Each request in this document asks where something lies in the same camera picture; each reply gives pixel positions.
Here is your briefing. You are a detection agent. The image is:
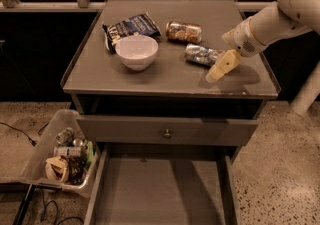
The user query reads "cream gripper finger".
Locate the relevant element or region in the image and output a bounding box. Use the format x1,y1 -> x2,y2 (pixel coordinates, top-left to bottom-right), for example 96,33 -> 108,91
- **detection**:
205,61 -> 233,83

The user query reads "silver blue redbull can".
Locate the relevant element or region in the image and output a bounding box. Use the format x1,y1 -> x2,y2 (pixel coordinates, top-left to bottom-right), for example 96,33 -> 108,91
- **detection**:
185,43 -> 225,67

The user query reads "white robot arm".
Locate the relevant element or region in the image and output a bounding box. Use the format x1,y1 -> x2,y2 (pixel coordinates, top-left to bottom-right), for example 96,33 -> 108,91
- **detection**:
205,0 -> 320,83

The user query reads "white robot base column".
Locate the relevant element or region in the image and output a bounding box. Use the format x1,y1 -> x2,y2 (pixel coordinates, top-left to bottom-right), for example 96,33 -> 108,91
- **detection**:
290,61 -> 320,115

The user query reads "brown gold drink can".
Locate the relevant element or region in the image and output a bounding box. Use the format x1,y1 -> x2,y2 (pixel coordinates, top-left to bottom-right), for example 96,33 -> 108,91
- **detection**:
166,21 -> 202,44

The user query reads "round metal drawer knob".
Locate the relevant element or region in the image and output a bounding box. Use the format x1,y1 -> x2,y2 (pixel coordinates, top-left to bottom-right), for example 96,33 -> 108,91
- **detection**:
163,129 -> 172,139

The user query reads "grey wooden drawer cabinet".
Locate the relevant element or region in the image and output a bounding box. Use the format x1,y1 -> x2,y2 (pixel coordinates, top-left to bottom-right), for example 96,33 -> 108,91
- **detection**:
60,0 -> 282,225

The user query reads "grey top drawer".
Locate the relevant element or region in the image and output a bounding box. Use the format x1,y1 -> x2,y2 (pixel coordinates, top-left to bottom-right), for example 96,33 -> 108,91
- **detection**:
77,115 -> 258,146

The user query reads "grey open middle drawer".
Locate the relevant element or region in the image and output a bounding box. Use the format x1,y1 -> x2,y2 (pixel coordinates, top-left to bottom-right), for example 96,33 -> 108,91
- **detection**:
84,144 -> 242,225

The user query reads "silver can in bin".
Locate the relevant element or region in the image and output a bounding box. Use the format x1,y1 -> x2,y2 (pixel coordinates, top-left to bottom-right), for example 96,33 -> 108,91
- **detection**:
56,127 -> 74,145

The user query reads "white labelled can in bin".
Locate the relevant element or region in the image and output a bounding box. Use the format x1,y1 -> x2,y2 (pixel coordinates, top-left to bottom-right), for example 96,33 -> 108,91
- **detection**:
54,147 -> 82,157

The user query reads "white ceramic bowl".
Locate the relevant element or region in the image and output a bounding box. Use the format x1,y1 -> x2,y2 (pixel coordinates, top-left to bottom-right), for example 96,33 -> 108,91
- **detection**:
115,35 -> 158,71

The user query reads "blue chip bag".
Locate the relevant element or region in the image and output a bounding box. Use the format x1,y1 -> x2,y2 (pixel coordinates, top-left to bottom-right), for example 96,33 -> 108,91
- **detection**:
102,13 -> 161,53

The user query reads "green packet in bin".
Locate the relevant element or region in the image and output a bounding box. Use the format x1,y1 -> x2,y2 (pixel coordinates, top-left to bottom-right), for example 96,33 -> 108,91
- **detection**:
86,141 -> 94,169

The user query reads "clear plastic storage bin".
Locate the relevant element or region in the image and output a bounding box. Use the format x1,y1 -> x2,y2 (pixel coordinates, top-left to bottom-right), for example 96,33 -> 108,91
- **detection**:
0,109 -> 97,198

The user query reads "white crumpled cup in bin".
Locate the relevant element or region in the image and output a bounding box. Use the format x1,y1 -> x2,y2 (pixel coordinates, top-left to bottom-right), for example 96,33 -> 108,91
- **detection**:
45,156 -> 69,182

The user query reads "black floor cable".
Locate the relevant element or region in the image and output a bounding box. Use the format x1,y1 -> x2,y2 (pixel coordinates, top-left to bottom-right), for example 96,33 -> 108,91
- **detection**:
0,121 -> 50,147

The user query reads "black blue cable loop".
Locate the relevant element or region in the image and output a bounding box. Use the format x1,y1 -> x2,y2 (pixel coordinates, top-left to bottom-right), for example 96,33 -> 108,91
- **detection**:
39,187 -> 85,225

